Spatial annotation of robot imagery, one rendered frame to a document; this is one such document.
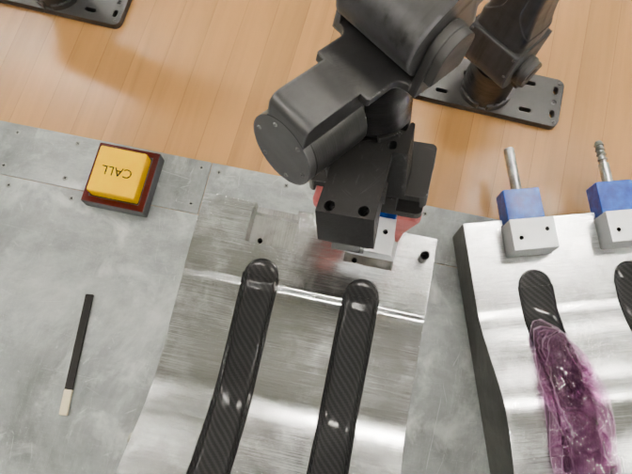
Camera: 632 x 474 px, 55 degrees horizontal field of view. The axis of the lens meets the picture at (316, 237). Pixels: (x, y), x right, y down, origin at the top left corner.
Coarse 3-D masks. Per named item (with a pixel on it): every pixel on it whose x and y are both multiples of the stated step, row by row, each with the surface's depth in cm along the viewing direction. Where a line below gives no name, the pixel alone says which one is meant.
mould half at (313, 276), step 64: (192, 256) 65; (256, 256) 65; (320, 256) 65; (192, 320) 63; (320, 320) 63; (384, 320) 63; (192, 384) 61; (256, 384) 62; (320, 384) 62; (384, 384) 61; (128, 448) 57; (192, 448) 58; (256, 448) 58; (384, 448) 59
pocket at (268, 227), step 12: (252, 216) 67; (264, 216) 69; (276, 216) 68; (288, 216) 67; (252, 228) 68; (264, 228) 68; (276, 228) 68; (288, 228) 68; (252, 240) 68; (264, 240) 68; (276, 240) 68; (288, 240) 68
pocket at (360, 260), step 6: (348, 258) 67; (354, 258) 68; (360, 258) 67; (366, 258) 67; (372, 258) 67; (366, 264) 67; (372, 264) 67; (378, 264) 67; (384, 264) 67; (390, 264) 67; (390, 270) 66
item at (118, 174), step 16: (96, 160) 73; (112, 160) 73; (128, 160) 73; (144, 160) 73; (96, 176) 73; (112, 176) 73; (128, 176) 73; (144, 176) 74; (96, 192) 73; (112, 192) 72; (128, 192) 72
